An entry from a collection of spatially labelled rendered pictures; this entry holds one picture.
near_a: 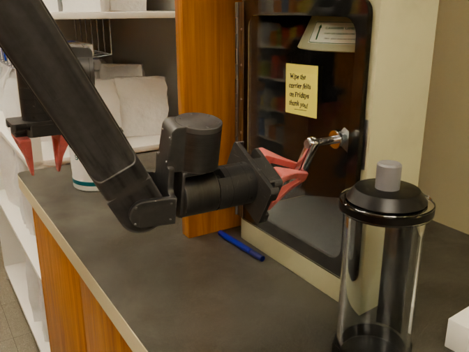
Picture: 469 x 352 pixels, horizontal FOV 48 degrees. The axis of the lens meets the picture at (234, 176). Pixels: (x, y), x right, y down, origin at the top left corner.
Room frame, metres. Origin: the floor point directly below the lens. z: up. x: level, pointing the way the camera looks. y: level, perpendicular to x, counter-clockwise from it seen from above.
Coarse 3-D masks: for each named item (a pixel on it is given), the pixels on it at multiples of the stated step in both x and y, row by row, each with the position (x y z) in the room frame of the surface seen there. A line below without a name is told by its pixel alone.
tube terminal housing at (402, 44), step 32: (384, 0) 0.68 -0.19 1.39; (416, 0) 0.72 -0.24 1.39; (384, 32) 0.69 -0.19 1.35; (416, 32) 0.72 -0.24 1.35; (384, 64) 0.69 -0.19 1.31; (416, 64) 0.72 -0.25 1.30; (384, 96) 0.69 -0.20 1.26; (416, 96) 0.73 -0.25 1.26; (384, 128) 0.70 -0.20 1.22; (416, 128) 0.73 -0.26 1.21; (416, 160) 0.73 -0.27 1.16; (288, 256) 0.82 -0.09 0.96; (320, 288) 0.75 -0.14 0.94
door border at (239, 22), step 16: (240, 16) 0.94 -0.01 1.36; (240, 32) 0.94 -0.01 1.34; (240, 48) 0.93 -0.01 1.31; (240, 64) 0.93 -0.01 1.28; (368, 64) 0.69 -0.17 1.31; (240, 80) 0.93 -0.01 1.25; (240, 96) 0.93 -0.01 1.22; (240, 112) 0.93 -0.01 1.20; (240, 128) 0.93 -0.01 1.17; (240, 208) 0.93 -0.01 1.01
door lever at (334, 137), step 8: (312, 136) 0.70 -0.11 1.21; (328, 136) 0.71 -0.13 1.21; (336, 136) 0.71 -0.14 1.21; (304, 144) 0.70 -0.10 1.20; (312, 144) 0.69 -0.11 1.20; (320, 144) 0.70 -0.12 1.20; (328, 144) 0.71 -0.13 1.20; (336, 144) 0.71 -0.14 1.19; (304, 152) 0.70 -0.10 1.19; (312, 152) 0.69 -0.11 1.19; (304, 160) 0.70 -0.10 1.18; (312, 160) 0.71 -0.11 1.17; (296, 168) 0.71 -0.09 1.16; (304, 168) 0.71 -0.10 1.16
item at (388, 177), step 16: (384, 160) 0.58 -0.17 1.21; (384, 176) 0.56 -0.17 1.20; (400, 176) 0.56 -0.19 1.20; (352, 192) 0.57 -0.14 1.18; (368, 192) 0.55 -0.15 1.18; (384, 192) 0.55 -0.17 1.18; (400, 192) 0.55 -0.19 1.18; (416, 192) 0.55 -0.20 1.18; (368, 208) 0.54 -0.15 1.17; (384, 208) 0.53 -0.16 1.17; (400, 208) 0.53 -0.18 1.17; (416, 208) 0.53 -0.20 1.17
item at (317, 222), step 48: (288, 0) 0.82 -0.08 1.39; (336, 0) 0.73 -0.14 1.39; (288, 48) 0.82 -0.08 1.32; (336, 48) 0.73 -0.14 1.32; (336, 96) 0.72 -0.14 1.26; (288, 144) 0.81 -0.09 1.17; (288, 192) 0.81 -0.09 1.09; (336, 192) 0.71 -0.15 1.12; (288, 240) 0.80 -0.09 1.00; (336, 240) 0.71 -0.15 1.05
